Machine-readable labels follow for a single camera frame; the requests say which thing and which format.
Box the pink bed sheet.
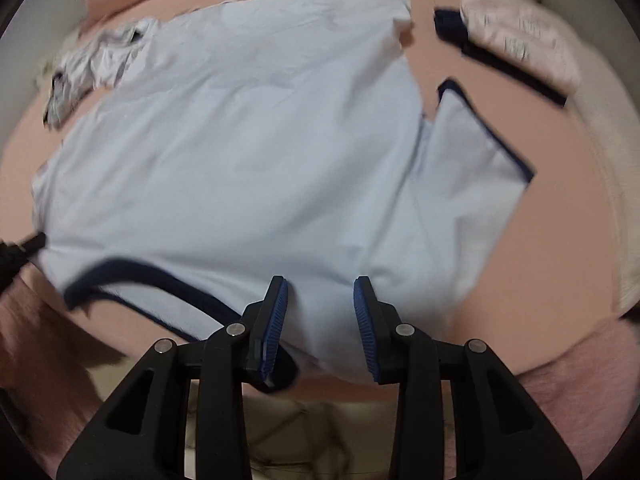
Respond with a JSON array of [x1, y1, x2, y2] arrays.
[[0, 0, 626, 406]]

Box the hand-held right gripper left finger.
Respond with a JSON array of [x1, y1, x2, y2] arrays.
[[56, 275, 301, 480]]

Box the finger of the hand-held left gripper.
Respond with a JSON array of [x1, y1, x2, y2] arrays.
[[0, 231, 49, 287]]

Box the person's pink fuzzy clothing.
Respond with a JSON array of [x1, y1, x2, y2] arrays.
[[0, 270, 127, 480], [515, 317, 640, 480]]

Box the folded pale pink garment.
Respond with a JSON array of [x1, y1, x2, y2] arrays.
[[459, 0, 583, 92]]

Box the cream textured blanket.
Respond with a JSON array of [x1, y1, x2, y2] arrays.
[[427, 0, 640, 317]]

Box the folded navy garment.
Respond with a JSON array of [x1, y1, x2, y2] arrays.
[[433, 7, 571, 108]]

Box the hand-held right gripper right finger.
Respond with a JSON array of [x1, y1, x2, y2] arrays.
[[352, 275, 583, 480]]

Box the light blue navy-trimmed t-shirt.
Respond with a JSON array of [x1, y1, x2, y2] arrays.
[[31, 0, 536, 395]]

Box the grey white patterned garment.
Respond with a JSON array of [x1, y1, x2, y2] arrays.
[[42, 17, 163, 130]]

